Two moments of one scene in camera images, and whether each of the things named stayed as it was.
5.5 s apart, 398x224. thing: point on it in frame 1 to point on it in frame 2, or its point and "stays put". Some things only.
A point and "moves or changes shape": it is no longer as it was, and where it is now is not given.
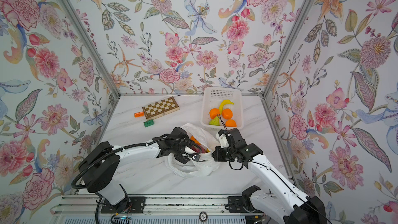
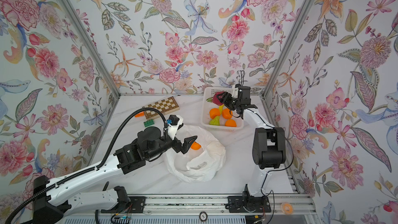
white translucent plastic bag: x=193 y=168 moves or changes shape
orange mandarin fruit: x=213 y=113 stays put
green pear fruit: x=215 y=121 stays put
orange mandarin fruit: x=230 y=123 stays put
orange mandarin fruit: x=227 y=113 stays put
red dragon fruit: x=203 y=151 to x=214 y=99
